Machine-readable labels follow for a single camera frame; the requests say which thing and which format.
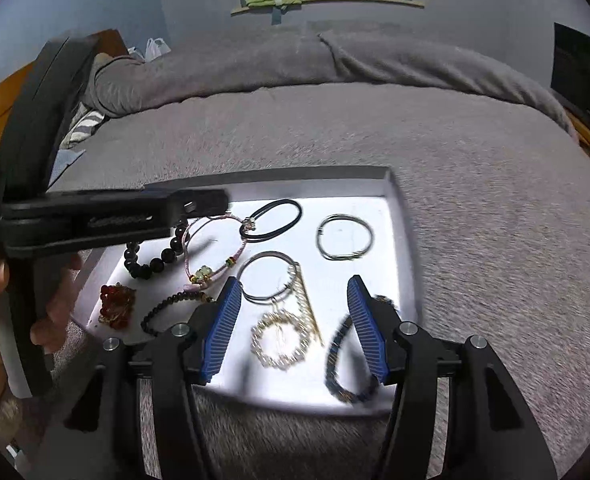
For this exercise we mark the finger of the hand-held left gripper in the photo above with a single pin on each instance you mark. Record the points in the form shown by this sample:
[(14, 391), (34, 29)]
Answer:
[(207, 201), (50, 227)]

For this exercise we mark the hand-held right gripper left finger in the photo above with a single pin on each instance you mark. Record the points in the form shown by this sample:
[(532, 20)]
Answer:
[(220, 335)]

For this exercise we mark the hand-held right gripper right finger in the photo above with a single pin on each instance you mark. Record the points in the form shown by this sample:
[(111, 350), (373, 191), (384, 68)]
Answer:
[(367, 330)]

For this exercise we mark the large silver hoop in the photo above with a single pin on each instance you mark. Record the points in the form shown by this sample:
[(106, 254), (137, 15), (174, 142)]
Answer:
[(241, 280)]

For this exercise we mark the gold hair pin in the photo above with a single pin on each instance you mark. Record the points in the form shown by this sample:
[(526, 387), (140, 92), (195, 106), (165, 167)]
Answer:
[(307, 310)]

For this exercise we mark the grey cardboard box tray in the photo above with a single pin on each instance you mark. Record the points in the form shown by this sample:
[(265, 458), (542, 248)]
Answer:
[(325, 280)]

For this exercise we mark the red and gold bead jewelry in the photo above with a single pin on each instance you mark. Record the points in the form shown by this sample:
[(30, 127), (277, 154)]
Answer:
[(117, 307)]

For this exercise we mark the blue cloth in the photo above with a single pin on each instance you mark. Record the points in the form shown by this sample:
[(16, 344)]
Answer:
[(67, 160)]

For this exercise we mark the striped pillow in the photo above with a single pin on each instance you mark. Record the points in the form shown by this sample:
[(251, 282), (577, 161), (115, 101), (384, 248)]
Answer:
[(82, 130)]

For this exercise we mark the white plastic bag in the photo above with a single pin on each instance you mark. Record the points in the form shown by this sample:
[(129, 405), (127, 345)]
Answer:
[(157, 49)]

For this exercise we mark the grey fleece blanket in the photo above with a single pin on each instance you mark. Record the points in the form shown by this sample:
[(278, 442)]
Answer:
[(475, 210)]

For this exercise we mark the pale blue tape strip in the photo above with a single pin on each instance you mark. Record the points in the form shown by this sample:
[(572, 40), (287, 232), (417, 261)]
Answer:
[(277, 16)]

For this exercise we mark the black monitor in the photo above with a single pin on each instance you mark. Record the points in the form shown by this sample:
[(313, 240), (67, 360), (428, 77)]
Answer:
[(580, 75)]

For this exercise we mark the wooden wall shelf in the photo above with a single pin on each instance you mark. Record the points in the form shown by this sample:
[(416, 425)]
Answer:
[(335, 4)]

